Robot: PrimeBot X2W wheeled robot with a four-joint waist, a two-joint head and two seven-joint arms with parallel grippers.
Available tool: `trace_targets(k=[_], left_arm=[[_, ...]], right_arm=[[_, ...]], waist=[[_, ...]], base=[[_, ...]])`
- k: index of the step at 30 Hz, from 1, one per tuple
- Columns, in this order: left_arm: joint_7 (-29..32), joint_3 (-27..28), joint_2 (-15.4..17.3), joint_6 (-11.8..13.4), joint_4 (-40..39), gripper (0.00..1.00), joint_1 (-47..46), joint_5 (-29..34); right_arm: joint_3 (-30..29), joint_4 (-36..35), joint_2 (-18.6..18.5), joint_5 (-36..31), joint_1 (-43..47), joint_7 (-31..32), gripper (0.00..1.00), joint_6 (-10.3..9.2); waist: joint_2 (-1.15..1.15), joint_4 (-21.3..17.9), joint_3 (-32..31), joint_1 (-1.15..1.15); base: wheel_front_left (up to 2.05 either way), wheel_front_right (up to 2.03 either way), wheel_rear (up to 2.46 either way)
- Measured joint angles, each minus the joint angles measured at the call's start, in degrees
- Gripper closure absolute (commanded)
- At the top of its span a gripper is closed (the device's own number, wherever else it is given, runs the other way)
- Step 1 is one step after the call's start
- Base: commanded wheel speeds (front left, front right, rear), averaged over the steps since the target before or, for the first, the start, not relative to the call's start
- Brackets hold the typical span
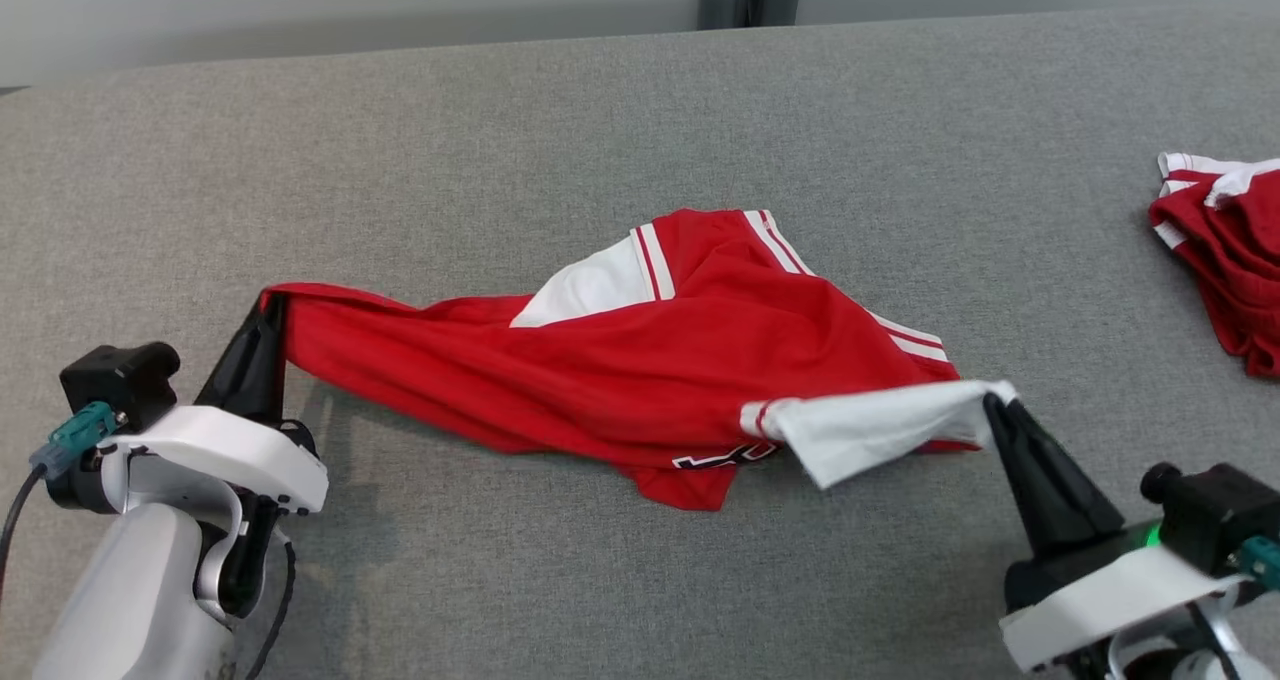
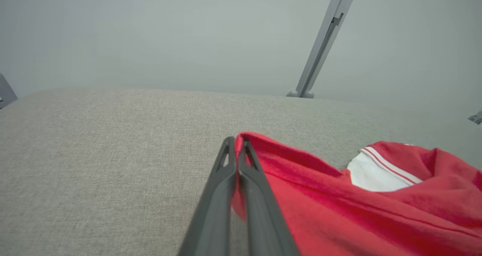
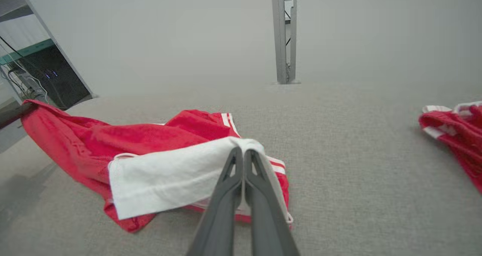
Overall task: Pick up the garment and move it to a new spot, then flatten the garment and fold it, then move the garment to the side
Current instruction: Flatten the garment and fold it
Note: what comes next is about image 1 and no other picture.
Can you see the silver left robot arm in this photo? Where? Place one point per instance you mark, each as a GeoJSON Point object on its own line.
{"type": "Point", "coordinates": [130, 600]}

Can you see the teal left camera connector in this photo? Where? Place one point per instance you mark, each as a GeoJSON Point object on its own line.
{"type": "Point", "coordinates": [75, 438]}

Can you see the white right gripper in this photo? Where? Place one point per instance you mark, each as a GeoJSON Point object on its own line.
{"type": "Point", "coordinates": [1100, 595]}

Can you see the teal right camera connector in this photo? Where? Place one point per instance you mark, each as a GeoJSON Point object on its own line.
{"type": "Point", "coordinates": [1262, 562]}

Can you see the red shorts with white stripe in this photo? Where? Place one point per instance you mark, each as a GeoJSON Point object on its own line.
{"type": "Point", "coordinates": [1240, 260]}

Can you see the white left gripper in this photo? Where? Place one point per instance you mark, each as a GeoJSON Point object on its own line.
{"type": "Point", "coordinates": [220, 450]}

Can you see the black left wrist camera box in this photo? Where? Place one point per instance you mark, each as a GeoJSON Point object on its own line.
{"type": "Point", "coordinates": [120, 380]}

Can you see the teal camera connector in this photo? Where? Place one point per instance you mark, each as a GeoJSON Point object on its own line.
{"type": "Point", "coordinates": [75, 438]}
{"type": "Point", "coordinates": [1262, 562]}

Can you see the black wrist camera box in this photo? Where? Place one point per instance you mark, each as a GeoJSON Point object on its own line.
{"type": "Point", "coordinates": [1220, 520]}
{"type": "Point", "coordinates": [120, 380]}

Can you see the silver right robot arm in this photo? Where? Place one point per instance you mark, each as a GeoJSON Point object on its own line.
{"type": "Point", "coordinates": [1160, 660]}

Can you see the red Bulls basketball jersey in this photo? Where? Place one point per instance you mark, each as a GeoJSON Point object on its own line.
{"type": "Point", "coordinates": [600, 380]}

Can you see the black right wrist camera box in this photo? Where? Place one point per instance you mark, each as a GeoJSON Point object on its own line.
{"type": "Point", "coordinates": [1220, 520]}

